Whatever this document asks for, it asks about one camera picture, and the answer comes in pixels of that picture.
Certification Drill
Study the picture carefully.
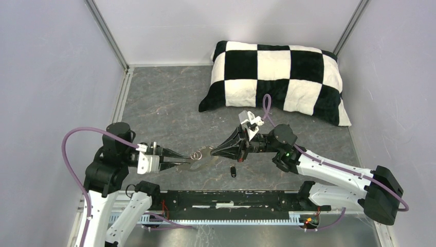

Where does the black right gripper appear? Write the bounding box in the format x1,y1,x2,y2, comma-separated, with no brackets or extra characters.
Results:
210,123,280,163

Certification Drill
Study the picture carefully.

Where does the black key tag white label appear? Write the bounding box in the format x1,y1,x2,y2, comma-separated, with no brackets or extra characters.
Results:
230,166,237,178

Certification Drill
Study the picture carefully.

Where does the chain of silver keyrings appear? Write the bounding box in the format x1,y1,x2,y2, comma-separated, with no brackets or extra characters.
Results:
189,146,217,172

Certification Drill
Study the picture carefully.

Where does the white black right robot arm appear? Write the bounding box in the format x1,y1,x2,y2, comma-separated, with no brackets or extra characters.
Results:
211,124,408,225

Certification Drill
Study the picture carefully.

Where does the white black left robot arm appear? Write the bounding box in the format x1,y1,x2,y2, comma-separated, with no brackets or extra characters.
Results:
61,122,190,246

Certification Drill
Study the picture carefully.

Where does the black and white checkered pillow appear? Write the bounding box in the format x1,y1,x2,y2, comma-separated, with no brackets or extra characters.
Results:
198,41,351,127

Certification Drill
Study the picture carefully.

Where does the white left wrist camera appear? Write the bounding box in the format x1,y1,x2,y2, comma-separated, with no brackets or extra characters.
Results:
136,144,158,174

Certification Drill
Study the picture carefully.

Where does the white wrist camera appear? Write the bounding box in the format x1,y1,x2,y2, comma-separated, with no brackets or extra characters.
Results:
136,144,158,174
238,110,265,141

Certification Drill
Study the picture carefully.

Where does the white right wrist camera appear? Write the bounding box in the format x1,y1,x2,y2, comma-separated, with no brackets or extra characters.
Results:
238,110,265,141

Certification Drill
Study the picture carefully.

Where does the black mounting base rail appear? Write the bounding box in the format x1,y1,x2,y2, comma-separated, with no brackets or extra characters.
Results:
150,190,332,220

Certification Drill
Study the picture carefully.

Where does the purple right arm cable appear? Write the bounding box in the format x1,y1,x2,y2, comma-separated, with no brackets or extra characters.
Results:
262,94,410,232

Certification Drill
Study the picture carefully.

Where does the white toothed cable duct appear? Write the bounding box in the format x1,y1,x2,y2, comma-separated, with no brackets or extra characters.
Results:
112,211,319,226

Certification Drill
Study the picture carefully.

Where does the aluminium frame post left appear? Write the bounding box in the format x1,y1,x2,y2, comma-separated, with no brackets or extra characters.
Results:
84,0,130,71

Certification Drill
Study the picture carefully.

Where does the aluminium frame post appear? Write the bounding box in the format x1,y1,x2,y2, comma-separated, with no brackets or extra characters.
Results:
84,0,130,71
333,0,370,56

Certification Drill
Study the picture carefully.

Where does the aluminium frame post right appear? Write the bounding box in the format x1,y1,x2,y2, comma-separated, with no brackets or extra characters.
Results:
333,0,370,56

